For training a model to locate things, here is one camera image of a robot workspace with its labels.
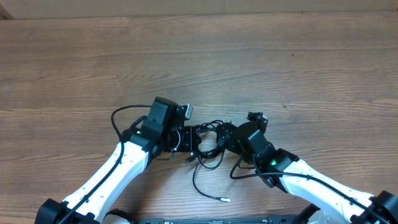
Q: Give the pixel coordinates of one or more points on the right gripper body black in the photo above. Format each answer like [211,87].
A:
[232,145]

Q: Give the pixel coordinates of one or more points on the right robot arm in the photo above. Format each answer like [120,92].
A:
[330,201]

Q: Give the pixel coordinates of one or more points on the cardboard back panel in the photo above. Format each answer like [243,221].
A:
[55,9]

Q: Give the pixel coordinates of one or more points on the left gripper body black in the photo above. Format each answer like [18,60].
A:
[186,139]

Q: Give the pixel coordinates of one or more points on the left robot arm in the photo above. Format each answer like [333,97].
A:
[162,130]

